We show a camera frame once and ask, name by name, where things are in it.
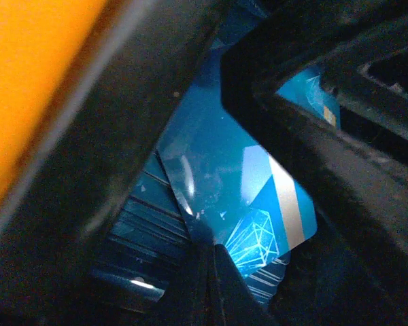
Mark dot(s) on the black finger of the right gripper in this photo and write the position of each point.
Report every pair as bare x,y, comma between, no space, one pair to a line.
363,190

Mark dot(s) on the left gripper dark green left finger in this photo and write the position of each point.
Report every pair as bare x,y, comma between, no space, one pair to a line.
187,300

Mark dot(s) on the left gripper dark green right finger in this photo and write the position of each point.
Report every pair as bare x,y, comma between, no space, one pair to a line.
239,305

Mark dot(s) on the black card bin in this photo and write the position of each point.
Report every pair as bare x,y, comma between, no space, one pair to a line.
59,213

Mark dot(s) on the blue card stack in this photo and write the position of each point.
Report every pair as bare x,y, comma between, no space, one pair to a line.
148,242

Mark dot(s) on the yellow middle card bin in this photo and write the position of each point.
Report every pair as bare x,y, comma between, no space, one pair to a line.
38,40

